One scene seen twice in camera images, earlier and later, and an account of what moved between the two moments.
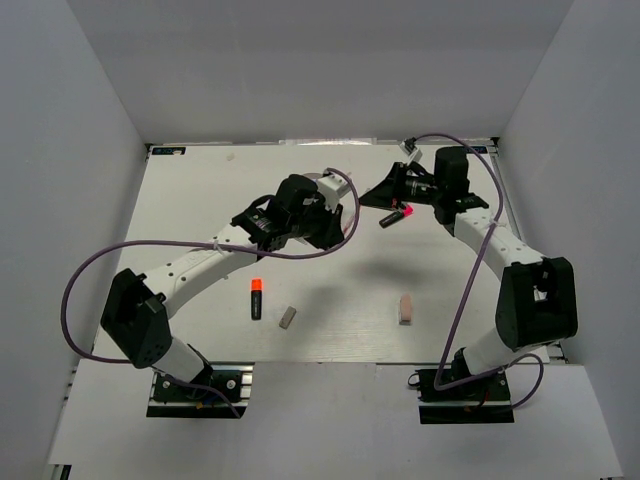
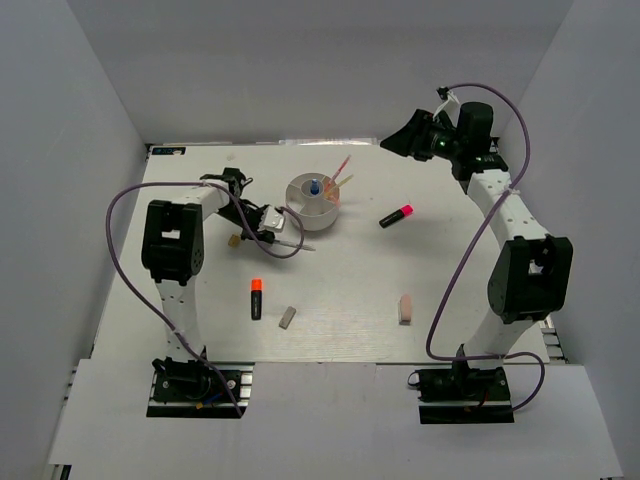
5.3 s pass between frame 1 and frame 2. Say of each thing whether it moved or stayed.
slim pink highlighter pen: moved
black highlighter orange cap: stayed
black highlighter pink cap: stayed
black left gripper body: moved
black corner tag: stayed
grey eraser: stayed
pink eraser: stayed
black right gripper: moved
